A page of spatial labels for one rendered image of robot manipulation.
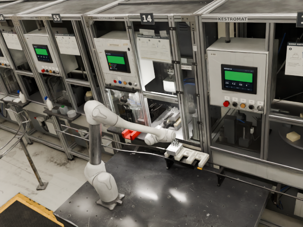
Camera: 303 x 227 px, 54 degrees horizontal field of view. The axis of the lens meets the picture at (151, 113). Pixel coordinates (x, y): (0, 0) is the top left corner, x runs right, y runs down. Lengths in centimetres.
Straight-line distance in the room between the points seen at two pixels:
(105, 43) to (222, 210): 169
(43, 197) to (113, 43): 221
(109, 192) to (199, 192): 73
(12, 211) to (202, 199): 239
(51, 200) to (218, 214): 222
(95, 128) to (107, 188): 49
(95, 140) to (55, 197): 163
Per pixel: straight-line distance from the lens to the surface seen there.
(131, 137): 283
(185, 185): 263
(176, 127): 285
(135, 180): 277
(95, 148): 251
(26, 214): 393
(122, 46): 260
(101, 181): 246
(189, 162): 257
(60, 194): 396
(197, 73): 231
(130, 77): 269
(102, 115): 222
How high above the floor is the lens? 255
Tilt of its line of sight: 31 degrees down
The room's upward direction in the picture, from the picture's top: 10 degrees counter-clockwise
